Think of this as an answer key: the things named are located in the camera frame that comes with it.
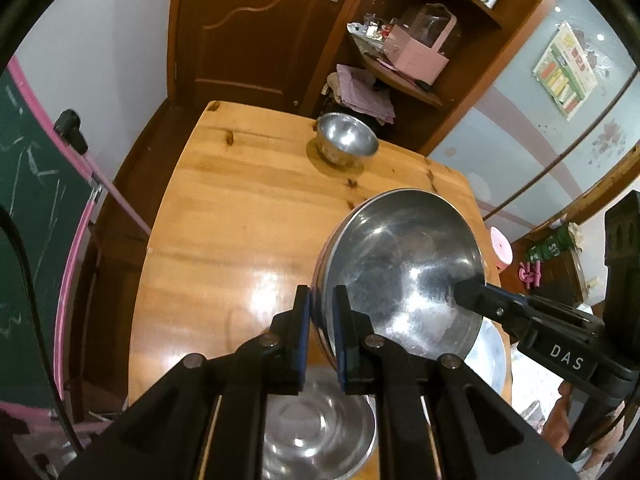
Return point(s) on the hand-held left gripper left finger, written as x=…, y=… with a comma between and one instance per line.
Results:
x=301, y=330

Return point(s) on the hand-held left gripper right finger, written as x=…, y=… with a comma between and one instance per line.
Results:
x=340, y=335

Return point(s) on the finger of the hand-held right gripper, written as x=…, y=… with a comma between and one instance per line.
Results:
x=490, y=302

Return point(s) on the white floral plate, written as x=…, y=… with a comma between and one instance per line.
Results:
x=492, y=355

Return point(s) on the large steel bowl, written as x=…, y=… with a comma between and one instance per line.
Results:
x=400, y=270

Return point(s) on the small steel bowl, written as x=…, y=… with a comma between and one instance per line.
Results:
x=346, y=140

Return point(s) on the person's right hand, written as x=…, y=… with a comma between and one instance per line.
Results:
x=556, y=415

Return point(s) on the pink plastic toy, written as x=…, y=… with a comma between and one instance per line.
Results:
x=530, y=274

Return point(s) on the pink cup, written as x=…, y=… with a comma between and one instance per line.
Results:
x=501, y=250

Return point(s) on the green packet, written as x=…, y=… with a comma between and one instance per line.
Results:
x=550, y=244

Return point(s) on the pale sliding wardrobe door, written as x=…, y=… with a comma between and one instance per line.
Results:
x=490, y=135

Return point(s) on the pink folded cloth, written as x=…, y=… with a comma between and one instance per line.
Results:
x=362, y=92

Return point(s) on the pink gift box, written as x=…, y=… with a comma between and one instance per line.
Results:
x=415, y=55

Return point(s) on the brown wooden shelf unit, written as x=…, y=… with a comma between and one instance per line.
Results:
x=480, y=35

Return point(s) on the brown wooden door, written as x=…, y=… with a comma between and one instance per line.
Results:
x=250, y=30

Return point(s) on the black clamp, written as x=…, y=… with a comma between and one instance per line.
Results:
x=72, y=127

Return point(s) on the wall poster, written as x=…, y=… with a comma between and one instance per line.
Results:
x=567, y=72

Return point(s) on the green chalkboard with pink frame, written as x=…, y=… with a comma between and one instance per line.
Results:
x=30, y=200

